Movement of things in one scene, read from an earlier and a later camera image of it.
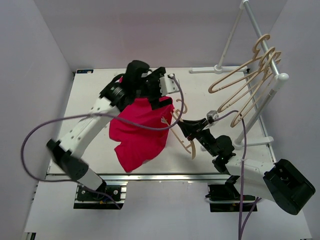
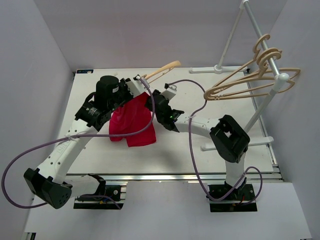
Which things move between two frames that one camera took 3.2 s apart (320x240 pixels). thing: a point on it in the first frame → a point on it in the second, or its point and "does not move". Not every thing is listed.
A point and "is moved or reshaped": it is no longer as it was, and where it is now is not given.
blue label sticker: x=85 y=71 does not move
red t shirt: x=139 y=143 is moved or reshaped
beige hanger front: x=191 y=149 → x=171 y=66
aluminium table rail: x=141 y=178 does not move
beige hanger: x=260 y=62 → x=298 y=70
